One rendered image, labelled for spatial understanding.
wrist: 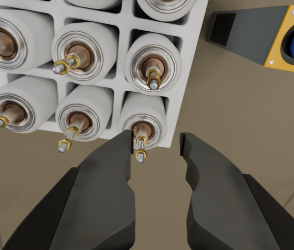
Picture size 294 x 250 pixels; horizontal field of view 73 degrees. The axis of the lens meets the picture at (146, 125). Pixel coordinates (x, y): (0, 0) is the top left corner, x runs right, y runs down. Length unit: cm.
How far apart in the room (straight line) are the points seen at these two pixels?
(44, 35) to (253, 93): 56
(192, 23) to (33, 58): 27
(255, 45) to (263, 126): 45
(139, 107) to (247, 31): 21
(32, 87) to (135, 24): 22
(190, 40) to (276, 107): 42
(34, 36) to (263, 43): 34
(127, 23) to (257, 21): 21
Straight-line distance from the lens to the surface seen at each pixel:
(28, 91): 42
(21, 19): 39
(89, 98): 38
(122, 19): 40
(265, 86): 70
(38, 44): 39
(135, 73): 34
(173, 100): 43
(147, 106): 37
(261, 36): 34
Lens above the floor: 58
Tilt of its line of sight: 62 degrees down
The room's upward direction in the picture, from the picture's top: 178 degrees counter-clockwise
